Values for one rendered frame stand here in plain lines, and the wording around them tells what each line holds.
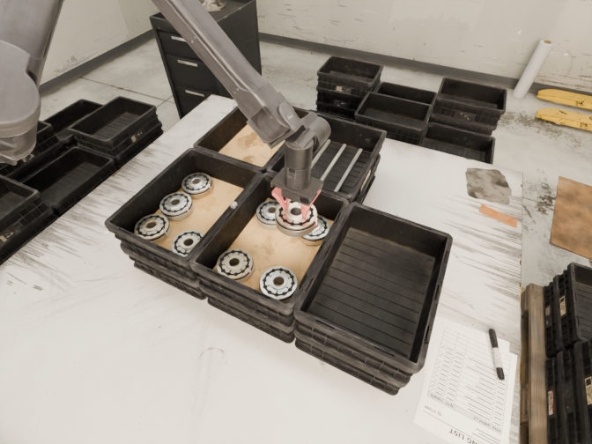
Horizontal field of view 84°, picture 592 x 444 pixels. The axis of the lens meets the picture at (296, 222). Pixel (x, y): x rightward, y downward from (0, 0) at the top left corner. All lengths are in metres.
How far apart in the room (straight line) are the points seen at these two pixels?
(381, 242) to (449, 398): 0.44
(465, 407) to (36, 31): 1.11
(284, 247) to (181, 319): 0.37
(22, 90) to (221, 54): 0.31
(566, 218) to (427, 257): 1.84
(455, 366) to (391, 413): 0.22
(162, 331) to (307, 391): 0.45
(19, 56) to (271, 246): 0.73
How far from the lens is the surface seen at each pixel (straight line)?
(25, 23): 0.55
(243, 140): 1.40
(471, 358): 1.09
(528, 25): 3.98
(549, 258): 2.49
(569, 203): 2.94
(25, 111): 0.46
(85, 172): 2.28
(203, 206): 1.15
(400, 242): 1.04
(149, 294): 1.16
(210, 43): 0.66
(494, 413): 1.07
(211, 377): 0.99
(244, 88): 0.64
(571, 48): 4.09
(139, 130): 2.18
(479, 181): 1.57
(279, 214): 0.80
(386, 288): 0.95
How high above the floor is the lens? 1.64
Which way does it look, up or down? 49 degrees down
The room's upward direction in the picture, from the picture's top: straight up
